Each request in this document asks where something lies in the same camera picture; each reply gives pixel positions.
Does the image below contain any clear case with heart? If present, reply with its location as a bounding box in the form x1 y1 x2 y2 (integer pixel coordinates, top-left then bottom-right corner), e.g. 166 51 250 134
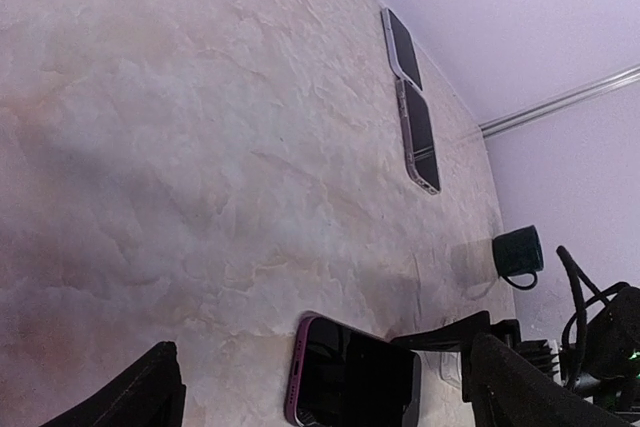
424 352 462 390

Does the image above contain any clear magsafe phone case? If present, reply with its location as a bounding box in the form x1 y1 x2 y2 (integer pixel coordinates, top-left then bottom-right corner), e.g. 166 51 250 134
394 77 443 196

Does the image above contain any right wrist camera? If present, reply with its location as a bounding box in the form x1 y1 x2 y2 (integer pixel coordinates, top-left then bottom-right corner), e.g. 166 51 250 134
515 339 560 379

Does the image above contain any right aluminium frame post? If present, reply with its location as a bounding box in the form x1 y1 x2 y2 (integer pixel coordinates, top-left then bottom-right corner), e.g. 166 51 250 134
480 65 639 139

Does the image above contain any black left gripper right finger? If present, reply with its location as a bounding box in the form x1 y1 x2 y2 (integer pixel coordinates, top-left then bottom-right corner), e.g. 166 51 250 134
467 333 628 426

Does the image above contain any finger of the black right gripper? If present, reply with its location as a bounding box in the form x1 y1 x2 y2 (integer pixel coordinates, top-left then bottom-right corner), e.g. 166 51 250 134
390 310 490 353

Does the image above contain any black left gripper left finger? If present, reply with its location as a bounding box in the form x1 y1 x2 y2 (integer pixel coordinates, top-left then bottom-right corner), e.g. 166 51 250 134
46 341 186 427

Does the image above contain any dark green mug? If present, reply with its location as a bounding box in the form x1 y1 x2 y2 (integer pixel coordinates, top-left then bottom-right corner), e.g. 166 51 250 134
491 225 544 291

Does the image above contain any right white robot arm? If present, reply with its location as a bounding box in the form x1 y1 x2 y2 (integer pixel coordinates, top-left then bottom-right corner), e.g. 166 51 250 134
391 246 639 426

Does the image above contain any dark red phone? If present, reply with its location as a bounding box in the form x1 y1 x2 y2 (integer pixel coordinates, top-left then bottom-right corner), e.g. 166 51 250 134
284 313 422 427

